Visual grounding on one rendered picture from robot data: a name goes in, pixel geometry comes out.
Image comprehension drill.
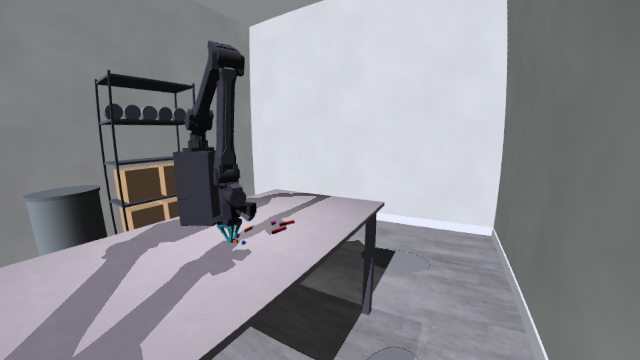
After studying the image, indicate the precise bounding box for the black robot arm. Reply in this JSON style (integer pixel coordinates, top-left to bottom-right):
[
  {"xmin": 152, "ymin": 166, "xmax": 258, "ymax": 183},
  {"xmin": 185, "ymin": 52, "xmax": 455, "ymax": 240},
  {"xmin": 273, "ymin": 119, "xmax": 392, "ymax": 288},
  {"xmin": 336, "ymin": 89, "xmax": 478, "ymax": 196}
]
[{"xmin": 182, "ymin": 41, "xmax": 257, "ymax": 221}]

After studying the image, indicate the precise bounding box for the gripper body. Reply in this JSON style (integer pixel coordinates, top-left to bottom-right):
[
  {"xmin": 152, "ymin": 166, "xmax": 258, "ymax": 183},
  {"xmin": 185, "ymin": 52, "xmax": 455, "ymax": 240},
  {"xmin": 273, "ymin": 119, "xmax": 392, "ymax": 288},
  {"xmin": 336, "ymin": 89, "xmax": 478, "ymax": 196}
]
[{"xmin": 213, "ymin": 202, "xmax": 242, "ymax": 226}]

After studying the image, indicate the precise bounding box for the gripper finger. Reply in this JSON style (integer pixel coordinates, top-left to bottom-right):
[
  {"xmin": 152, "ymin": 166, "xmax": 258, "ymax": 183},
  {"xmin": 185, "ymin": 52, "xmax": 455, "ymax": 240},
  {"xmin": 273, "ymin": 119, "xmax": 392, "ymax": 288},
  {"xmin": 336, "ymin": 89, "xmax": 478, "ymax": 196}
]
[
  {"xmin": 217, "ymin": 225, "xmax": 235, "ymax": 243},
  {"xmin": 232, "ymin": 221, "xmax": 242, "ymax": 239}
]

